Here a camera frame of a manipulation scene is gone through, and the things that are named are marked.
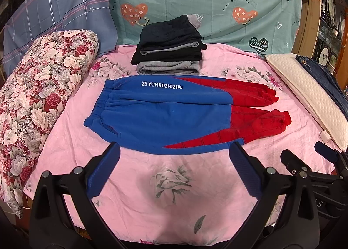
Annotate cream quilted pillow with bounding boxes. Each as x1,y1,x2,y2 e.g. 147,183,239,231
265,53,347,151

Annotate blue and red pants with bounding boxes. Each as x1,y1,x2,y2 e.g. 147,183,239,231
84,75,291,155

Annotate white charger adapter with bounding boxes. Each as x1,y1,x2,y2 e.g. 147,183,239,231
320,130,331,144

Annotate black folded pants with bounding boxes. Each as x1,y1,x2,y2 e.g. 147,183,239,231
138,15,202,54
130,41,207,65

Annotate dark blue denim jeans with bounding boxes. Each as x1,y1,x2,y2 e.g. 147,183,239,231
296,55,348,118

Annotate teal heart-print pillow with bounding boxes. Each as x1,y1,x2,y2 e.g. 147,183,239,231
109,0,302,55

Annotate display shelf with ornaments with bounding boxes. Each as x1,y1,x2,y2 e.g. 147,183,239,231
313,0,347,75

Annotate grey folded pants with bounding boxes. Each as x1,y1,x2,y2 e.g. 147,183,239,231
136,60,201,75

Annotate blue plaid pillow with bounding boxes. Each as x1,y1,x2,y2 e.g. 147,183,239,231
3,0,117,75

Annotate red floral folded quilt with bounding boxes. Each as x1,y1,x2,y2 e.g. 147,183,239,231
1,29,99,218

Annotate wooden headboard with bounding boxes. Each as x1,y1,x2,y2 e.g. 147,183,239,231
291,0,322,58

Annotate black folded pants top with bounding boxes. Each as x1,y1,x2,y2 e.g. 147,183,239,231
138,15,202,54

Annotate pink floral bed sheet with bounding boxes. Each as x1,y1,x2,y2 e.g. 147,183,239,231
23,44,334,246

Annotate black folded pants middle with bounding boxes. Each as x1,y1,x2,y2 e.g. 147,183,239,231
130,41,207,65

